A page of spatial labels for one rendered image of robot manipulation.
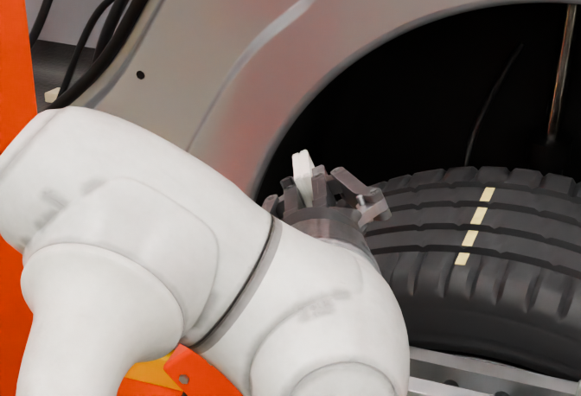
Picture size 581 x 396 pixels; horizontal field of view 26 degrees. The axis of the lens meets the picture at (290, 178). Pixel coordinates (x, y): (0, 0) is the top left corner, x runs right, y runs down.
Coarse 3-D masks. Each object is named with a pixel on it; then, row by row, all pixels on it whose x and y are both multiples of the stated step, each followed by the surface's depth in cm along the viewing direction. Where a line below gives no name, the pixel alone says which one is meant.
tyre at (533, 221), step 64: (384, 192) 128; (448, 192) 123; (512, 192) 121; (576, 192) 122; (384, 256) 115; (448, 256) 112; (512, 256) 112; (576, 256) 112; (448, 320) 110; (512, 320) 108; (576, 320) 106
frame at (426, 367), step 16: (416, 352) 109; (432, 352) 109; (416, 368) 108; (432, 368) 108; (448, 368) 107; (464, 368) 107; (480, 368) 107; (496, 368) 107; (512, 368) 107; (416, 384) 105; (432, 384) 105; (448, 384) 109; (464, 384) 107; (480, 384) 107; (496, 384) 106; (512, 384) 106; (528, 384) 105; (544, 384) 105; (560, 384) 105; (576, 384) 105
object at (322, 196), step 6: (318, 174) 109; (312, 180) 108; (318, 180) 108; (324, 180) 107; (312, 186) 107; (318, 186) 106; (324, 186) 106; (318, 192) 105; (324, 192) 105; (330, 192) 108; (318, 198) 102; (324, 198) 102; (330, 198) 106; (312, 204) 102; (318, 204) 101; (324, 204) 100; (330, 204) 104; (336, 204) 110
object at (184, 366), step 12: (180, 348) 114; (168, 360) 114; (180, 360) 112; (192, 360) 111; (204, 360) 111; (168, 372) 113; (180, 372) 113; (192, 372) 112; (204, 372) 111; (216, 372) 111; (180, 384) 113; (192, 384) 113; (204, 384) 112; (216, 384) 112; (228, 384) 111
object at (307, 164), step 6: (306, 150) 116; (300, 156) 115; (306, 156) 114; (306, 162) 112; (312, 162) 116; (306, 168) 111; (312, 168) 114; (306, 174) 110; (306, 180) 110; (306, 186) 110; (312, 192) 110; (312, 198) 110
